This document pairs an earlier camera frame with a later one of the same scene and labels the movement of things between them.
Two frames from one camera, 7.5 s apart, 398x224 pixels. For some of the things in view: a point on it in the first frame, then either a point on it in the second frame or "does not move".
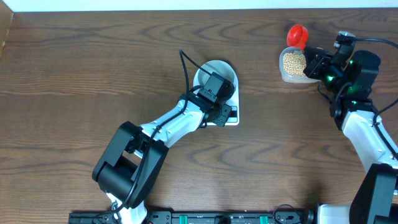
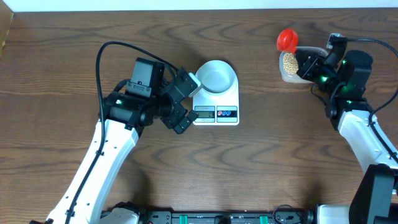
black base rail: x=183 y=217 does not move
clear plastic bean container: x=291 y=63 does not move
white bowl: x=220 y=68 does not move
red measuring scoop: x=298 y=36 to x=287 y=40
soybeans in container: x=295 y=64 does not move
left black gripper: x=225 y=112 to x=171 y=121
